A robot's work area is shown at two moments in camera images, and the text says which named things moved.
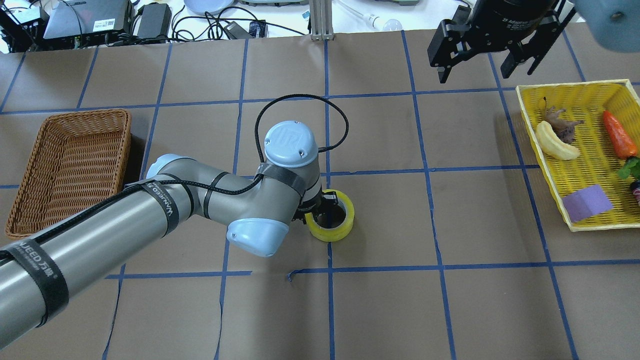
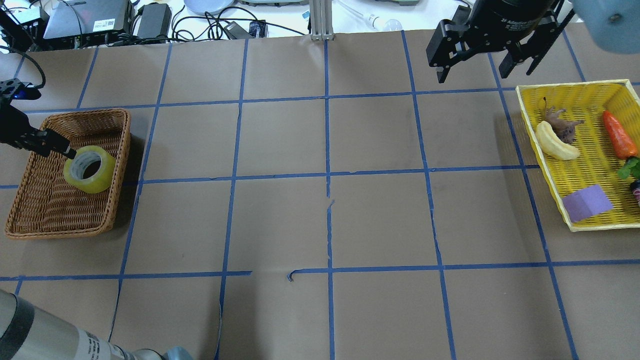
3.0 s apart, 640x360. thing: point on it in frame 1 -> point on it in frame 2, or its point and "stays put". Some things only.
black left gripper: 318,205 -> 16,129
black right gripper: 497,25 stays put
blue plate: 213,7 stays put
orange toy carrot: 623,141 stays put
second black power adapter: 155,20 stays put
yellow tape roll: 336,234 -> 91,171
